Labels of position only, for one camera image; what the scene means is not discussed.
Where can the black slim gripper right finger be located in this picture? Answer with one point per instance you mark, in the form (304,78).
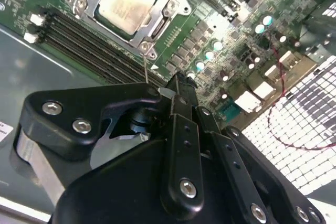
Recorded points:
(231,155)

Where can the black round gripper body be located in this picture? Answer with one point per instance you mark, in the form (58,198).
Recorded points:
(118,195)

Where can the silver CPU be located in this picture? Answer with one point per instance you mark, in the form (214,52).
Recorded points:
(123,6)

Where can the black gripper left finger with plate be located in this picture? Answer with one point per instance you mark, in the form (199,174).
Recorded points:
(65,108)

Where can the metal socket cover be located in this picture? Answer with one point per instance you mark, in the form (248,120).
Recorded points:
(90,1)

